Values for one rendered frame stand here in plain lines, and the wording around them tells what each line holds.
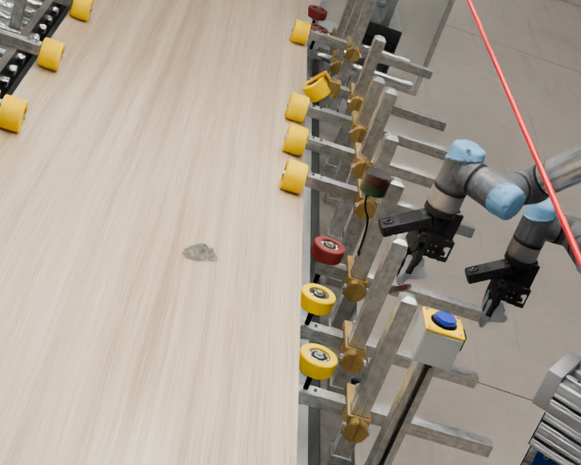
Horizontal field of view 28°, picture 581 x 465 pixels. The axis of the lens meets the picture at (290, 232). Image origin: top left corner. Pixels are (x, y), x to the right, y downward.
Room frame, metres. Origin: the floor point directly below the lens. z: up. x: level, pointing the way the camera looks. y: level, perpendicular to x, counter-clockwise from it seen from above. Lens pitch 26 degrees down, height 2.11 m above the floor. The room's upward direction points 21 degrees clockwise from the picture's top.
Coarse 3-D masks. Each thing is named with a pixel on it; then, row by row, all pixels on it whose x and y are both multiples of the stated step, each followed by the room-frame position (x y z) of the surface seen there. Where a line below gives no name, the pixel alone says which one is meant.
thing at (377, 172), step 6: (372, 168) 2.49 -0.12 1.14; (372, 174) 2.46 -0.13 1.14; (378, 174) 2.47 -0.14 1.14; (384, 174) 2.48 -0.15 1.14; (372, 186) 2.45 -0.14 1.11; (366, 198) 2.48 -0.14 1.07; (378, 204) 2.47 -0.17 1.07; (366, 210) 2.48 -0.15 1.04; (366, 216) 2.48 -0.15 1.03; (366, 222) 2.48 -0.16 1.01; (366, 228) 2.48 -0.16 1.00; (360, 246) 2.48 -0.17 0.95; (360, 252) 2.48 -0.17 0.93
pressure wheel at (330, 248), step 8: (320, 240) 2.52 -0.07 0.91; (328, 240) 2.54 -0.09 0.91; (336, 240) 2.55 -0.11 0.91; (312, 248) 2.50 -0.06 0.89; (320, 248) 2.48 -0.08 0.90; (328, 248) 2.49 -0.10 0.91; (336, 248) 2.51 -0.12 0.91; (344, 248) 2.52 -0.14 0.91; (320, 256) 2.47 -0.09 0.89; (328, 256) 2.47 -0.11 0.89; (336, 256) 2.48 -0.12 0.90; (328, 264) 2.48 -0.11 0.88; (336, 264) 2.49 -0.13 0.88
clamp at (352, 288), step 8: (352, 256) 2.57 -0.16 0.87; (352, 264) 2.53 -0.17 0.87; (344, 280) 2.49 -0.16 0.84; (352, 280) 2.45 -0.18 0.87; (360, 280) 2.46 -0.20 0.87; (344, 288) 2.44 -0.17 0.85; (352, 288) 2.44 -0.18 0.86; (360, 288) 2.44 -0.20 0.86; (352, 296) 2.44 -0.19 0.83; (360, 296) 2.44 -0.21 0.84
